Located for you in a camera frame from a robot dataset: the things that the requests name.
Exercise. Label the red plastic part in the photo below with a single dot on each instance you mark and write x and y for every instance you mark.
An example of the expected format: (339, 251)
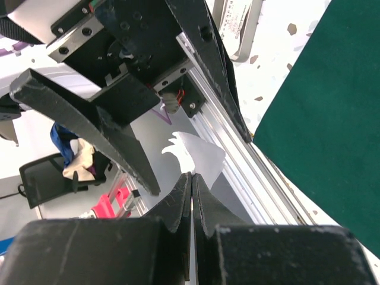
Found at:
(111, 207)

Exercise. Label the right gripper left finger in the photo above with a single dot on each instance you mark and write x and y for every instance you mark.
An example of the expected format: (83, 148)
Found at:
(152, 249)

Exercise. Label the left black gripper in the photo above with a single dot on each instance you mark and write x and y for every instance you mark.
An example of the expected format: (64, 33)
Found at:
(130, 50)

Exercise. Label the blue and cream cloth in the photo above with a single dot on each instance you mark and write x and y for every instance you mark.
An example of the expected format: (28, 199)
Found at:
(77, 154)

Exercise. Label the white suture packet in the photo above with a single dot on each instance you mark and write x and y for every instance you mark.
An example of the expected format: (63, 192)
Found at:
(233, 17)

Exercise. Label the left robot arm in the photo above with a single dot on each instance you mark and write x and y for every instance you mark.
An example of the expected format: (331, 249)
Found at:
(32, 20)

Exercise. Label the aluminium rail frame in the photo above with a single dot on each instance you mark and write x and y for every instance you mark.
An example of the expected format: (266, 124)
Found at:
(262, 191)

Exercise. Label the black office chair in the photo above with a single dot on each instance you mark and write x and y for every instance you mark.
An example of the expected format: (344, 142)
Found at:
(42, 180)

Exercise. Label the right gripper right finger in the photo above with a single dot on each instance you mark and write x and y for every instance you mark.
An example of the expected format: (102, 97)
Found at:
(230, 251)

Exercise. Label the green surgical cloth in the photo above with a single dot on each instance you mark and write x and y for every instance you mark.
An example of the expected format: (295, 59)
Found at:
(322, 128)

